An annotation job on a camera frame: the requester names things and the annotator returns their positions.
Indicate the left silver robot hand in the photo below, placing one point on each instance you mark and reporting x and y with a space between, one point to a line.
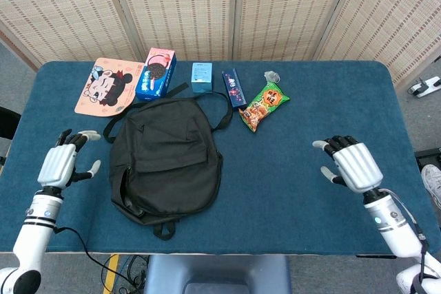
56 166

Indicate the white sneaker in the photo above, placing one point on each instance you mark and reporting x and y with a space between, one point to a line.
432 180

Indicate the black chair edge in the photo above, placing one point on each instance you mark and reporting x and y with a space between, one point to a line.
8 122

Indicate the green orange snack bag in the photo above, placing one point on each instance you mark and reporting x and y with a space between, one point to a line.
265 104

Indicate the crumpled clear plastic wrapper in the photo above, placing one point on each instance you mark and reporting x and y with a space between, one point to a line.
271 76

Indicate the white floor device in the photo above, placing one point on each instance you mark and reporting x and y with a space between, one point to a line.
425 87

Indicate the black floor stand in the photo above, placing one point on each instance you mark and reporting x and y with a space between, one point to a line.
429 158

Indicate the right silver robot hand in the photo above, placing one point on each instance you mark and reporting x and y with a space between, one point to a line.
358 170

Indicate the blue table cloth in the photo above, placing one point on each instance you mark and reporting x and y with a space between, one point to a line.
275 187

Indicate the blue Oreo cookie box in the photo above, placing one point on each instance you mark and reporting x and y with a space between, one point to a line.
155 77

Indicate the dark blue slim box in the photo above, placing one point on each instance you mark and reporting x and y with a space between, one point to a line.
234 89

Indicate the light blue small box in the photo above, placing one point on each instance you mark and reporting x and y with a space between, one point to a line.
202 78

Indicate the woven folding screen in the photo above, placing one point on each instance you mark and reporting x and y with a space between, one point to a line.
186 8

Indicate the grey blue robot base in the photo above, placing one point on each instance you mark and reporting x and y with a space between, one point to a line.
217 273

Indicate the black fabric backpack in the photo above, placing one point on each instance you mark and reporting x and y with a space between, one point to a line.
165 156

